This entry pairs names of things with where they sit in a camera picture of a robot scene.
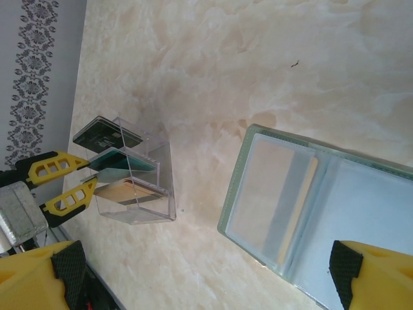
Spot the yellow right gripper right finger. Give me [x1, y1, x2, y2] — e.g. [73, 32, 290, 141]
[328, 240, 413, 310]

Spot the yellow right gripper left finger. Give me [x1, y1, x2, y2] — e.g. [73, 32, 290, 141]
[0, 240, 87, 310]

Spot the gold card with black stripe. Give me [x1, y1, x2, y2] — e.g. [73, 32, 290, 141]
[96, 179, 171, 207]

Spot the pale green card holder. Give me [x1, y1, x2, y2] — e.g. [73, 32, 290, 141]
[217, 124, 413, 310]

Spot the black VIP membership card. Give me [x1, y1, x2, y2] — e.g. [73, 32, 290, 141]
[72, 115, 144, 154]

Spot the teal card with black stripe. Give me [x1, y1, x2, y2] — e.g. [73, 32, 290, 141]
[88, 147, 156, 172]

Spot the clear acrylic card box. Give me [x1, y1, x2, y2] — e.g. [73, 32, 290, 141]
[73, 116, 177, 225]

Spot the gold card with grey stripe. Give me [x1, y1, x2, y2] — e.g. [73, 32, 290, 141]
[227, 135, 319, 267]

